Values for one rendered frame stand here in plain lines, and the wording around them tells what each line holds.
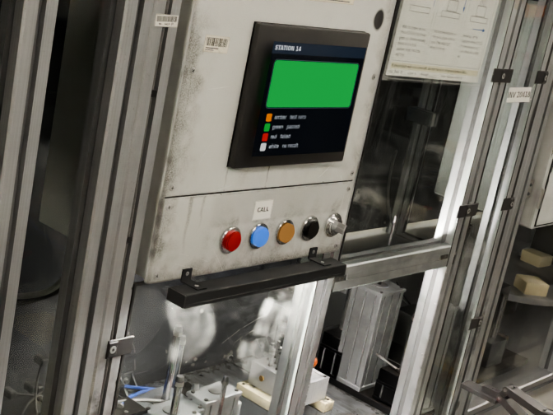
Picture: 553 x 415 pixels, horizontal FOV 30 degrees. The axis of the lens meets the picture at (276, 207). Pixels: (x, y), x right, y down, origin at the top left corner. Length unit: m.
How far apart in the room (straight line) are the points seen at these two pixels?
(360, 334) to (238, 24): 1.06
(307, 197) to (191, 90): 0.33
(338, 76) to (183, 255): 0.35
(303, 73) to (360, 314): 0.91
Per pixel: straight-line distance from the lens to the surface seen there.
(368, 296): 2.23
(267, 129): 1.42
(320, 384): 2.06
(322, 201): 1.61
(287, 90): 1.43
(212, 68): 1.35
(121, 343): 1.41
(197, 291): 1.40
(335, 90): 1.52
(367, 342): 2.26
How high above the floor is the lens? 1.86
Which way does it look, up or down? 15 degrees down
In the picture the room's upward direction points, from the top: 12 degrees clockwise
